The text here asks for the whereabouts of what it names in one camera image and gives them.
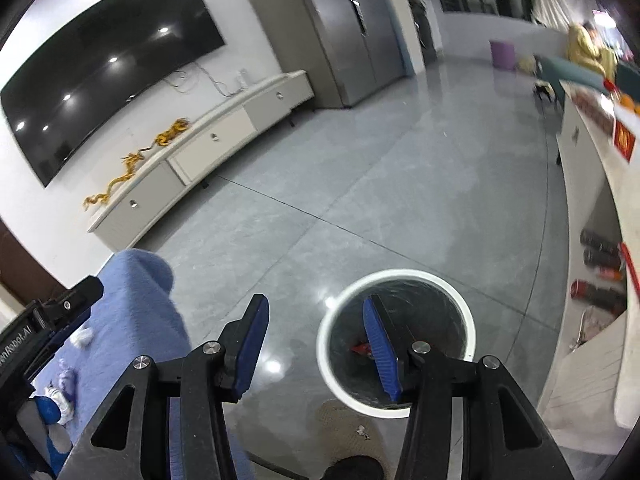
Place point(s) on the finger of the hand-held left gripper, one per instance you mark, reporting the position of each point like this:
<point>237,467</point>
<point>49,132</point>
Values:
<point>46,410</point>
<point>82,292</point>

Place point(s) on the grey double-door fridge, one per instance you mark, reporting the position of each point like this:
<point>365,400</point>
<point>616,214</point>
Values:
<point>350,35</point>

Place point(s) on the white television cabinet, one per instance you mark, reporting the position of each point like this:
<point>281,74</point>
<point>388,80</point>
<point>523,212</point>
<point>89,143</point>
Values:
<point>210,135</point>

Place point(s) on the pile of oranges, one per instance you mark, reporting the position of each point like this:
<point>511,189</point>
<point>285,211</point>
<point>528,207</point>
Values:
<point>630,106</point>

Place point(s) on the teal chair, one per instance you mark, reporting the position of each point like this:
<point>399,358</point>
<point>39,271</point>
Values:
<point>570,72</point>

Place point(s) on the yellow bag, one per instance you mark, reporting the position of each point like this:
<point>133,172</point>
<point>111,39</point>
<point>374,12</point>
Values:
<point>526,65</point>

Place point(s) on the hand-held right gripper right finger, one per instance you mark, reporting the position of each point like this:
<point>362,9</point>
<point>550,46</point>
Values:
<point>380,355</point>

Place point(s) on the purple bin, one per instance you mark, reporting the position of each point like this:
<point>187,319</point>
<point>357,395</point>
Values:
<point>502,55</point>

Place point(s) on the white basket with red label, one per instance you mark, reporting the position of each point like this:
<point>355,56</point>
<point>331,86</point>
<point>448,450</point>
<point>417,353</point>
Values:
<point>625,140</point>

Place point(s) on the beige slipper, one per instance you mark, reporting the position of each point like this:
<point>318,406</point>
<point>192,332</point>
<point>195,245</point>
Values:
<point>345,425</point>

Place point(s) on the red tool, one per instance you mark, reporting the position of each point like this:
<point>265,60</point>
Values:
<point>631,270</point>

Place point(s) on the golden tiger figurine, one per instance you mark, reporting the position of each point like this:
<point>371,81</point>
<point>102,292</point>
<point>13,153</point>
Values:
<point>172,132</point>

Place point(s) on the small red snack wrapper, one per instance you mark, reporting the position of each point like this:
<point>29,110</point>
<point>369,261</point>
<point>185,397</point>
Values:
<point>361,348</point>

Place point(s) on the brown entrance door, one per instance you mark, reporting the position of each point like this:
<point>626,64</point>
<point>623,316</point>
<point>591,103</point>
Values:
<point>20,265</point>

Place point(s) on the black wall television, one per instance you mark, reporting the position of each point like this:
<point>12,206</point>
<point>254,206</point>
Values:
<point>100,75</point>

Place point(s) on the white power strip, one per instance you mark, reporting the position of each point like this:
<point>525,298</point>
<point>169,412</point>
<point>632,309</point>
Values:
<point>242,77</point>

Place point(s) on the small black object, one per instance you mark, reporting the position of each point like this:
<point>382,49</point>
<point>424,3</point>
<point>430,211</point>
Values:
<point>542,91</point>

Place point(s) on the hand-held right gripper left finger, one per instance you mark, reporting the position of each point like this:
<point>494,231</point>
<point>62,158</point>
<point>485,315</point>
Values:
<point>250,355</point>

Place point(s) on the grey washing machine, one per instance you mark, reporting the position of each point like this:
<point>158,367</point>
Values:
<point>425,30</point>

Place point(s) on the long dark red box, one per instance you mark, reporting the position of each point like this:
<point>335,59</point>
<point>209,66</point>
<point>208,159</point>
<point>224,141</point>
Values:
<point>595,110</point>

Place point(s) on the blue fluffy blanket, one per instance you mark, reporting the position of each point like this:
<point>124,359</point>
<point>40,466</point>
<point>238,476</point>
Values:
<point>130,310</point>

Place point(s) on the golden dragon figurine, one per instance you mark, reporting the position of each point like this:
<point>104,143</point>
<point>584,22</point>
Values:
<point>122,170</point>

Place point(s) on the white hanging sheet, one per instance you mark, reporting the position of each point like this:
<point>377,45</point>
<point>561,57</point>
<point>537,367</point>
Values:
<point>550,2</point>

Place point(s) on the dark bin with white rim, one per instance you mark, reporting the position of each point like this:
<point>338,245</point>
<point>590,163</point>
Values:
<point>430,310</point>

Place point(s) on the dark red canister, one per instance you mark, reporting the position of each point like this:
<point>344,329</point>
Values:
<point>597,296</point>
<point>600,241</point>
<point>602,259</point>

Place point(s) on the person's dark leg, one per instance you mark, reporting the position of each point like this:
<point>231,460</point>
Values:
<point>354,467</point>

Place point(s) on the white table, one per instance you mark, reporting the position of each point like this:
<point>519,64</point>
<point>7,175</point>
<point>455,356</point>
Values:
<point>590,185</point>

